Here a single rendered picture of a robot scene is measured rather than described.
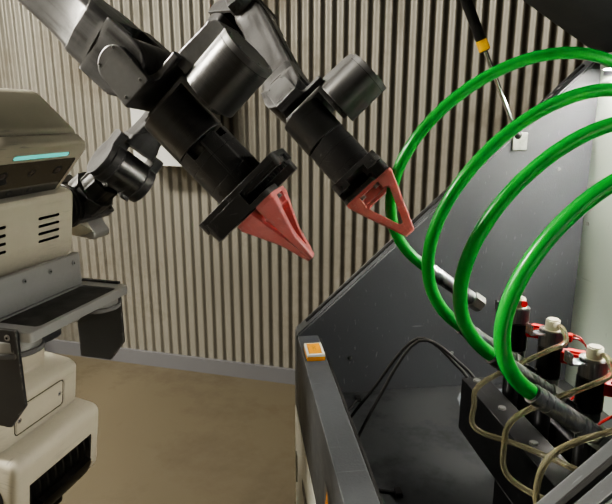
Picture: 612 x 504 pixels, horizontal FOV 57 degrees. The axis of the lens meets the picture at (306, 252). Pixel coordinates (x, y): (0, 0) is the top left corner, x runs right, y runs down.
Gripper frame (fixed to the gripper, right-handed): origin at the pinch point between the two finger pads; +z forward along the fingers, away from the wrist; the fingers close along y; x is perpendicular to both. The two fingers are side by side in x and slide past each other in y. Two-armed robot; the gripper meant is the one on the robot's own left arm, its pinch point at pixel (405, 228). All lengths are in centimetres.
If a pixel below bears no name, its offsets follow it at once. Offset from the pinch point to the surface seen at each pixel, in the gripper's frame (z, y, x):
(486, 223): 5.3, -15.3, -5.7
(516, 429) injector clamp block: 26.7, 0.6, 6.4
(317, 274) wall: -20, 199, 45
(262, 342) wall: -14, 210, 92
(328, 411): 11.5, 6.0, 24.5
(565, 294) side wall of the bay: 28, 46, -14
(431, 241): 3.3, -7.9, -1.0
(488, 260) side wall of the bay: 13.1, 39.5, -7.4
